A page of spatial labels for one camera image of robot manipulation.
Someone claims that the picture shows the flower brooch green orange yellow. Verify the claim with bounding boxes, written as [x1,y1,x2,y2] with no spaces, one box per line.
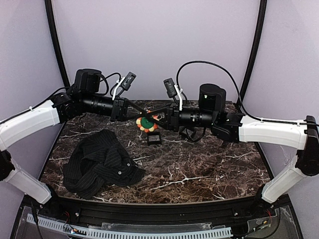
[136,117,159,133]

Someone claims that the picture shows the black pinstriped shirt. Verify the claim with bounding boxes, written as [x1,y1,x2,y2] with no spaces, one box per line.
[62,129,146,200]

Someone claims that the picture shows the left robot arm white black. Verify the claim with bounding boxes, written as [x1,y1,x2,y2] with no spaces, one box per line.
[0,69,147,205]

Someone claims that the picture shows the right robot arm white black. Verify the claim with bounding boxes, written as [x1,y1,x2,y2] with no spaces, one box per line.
[146,84,319,206]

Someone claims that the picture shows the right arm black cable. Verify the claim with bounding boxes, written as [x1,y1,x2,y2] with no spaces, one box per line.
[175,60,319,125]

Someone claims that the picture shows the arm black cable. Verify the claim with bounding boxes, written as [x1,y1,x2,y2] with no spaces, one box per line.
[24,72,125,113]
[175,60,319,125]

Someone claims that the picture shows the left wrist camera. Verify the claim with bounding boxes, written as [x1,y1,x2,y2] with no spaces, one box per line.
[110,72,136,100]

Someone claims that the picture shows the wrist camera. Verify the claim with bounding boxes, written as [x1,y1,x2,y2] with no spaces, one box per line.
[110,72,136,100]
[163,78,183,111]

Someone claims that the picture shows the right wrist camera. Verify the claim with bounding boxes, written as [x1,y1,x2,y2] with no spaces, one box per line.
[163,78,183,111]

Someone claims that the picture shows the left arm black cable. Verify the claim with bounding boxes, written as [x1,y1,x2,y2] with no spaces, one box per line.
[24,72,125,113]

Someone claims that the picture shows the white slotted cable duct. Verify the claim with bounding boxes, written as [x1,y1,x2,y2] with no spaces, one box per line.
[38,217,233,239]

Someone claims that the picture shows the left black frame post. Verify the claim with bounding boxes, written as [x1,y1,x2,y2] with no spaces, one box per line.
[44,0,71,87]

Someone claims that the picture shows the black frame post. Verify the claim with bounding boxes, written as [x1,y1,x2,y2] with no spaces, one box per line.
[44,0,71,87]
[236,0,268,109]

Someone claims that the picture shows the right black frame post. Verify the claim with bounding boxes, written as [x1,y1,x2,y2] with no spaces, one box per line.
[236,0,268,109]

